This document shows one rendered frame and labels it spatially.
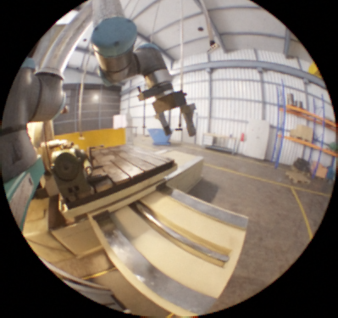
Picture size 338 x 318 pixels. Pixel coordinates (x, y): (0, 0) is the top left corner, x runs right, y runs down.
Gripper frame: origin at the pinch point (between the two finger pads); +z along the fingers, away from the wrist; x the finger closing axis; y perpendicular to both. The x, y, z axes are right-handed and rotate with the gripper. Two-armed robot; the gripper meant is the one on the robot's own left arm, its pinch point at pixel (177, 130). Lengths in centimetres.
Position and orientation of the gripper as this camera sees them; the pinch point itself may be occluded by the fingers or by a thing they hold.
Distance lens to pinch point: 39.4
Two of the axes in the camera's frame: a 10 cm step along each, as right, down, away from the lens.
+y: 7.2, -5.1, 4.7
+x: -6.0, -1.2, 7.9
